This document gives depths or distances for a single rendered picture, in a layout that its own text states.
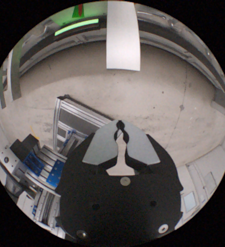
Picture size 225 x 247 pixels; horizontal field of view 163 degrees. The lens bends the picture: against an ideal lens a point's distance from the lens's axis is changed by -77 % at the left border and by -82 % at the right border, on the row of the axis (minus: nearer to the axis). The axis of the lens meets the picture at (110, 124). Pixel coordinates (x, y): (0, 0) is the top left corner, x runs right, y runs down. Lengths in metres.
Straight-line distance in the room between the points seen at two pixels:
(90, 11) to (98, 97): 0.87
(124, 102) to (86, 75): 0.55
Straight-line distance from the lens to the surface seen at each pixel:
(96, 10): 0.34
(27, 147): 0.53
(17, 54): 0.28
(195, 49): 0.50
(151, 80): 1.03
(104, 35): 0.93
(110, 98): 0.95
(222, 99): 2.49
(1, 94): 0.49
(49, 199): 0.68
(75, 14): 0.35
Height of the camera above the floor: 0.93
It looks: 59 degrees down
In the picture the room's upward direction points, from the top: 174 degrees counter-clockwise
